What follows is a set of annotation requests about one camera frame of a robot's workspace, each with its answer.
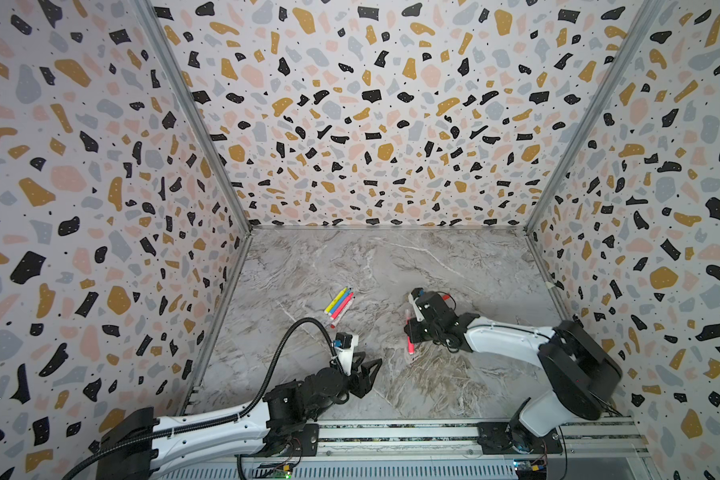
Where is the bright pink highlighter pen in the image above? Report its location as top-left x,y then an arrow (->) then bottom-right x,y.
405,309 -> 415,356

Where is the black corrugated cable hose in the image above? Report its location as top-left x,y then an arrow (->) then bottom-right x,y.
59,317 -> 337,480

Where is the blue green pen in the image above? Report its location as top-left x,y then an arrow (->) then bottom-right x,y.
328,288 -> 352,316

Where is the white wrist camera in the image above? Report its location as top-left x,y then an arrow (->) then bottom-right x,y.
408,287 -> 424,322
333,332 -> 359,376

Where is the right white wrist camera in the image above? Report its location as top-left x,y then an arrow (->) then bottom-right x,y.
408,287 -> 424,322

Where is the yellow highlighter pen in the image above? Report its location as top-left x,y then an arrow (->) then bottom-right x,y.
324,287 -> 348,314

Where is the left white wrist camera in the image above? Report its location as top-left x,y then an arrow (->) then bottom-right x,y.
333,332 -> 359,376

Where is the white pen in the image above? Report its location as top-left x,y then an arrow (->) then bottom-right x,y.
331,299 -> 354,329

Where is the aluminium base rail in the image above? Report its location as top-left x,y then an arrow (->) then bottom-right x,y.
157,417 -> 661,479

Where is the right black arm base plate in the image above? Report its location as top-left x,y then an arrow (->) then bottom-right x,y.
477,422 -> 564,456

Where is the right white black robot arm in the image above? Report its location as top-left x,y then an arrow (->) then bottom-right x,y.
404,288 -> 622,453

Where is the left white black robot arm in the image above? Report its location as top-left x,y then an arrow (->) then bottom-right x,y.
96,352 -> 383,479

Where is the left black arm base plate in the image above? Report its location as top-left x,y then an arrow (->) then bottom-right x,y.
250,423 -> 320,457

